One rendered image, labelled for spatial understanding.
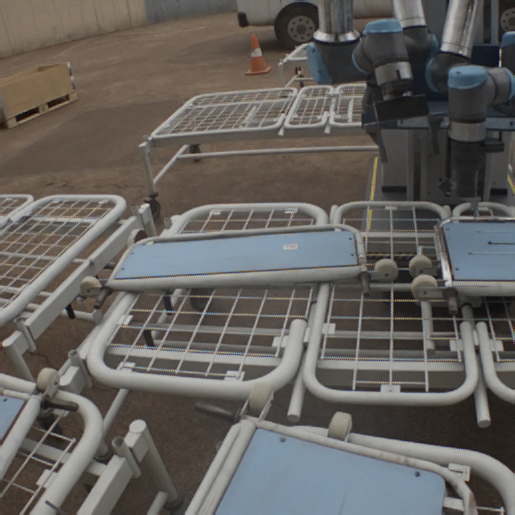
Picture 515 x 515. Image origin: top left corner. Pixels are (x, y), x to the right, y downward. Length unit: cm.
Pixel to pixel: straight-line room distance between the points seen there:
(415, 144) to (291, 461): 144
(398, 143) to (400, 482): 158
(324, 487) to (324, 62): 125
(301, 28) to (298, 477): 767
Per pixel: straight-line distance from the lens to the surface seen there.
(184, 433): 172
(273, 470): 86
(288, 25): 820
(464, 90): 120
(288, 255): 144
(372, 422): 166
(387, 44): 129
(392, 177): 224
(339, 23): 165
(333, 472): 86
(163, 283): 143
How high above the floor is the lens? 128
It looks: 32 degrees down
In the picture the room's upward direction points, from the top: 8 degrees counter-clockwise
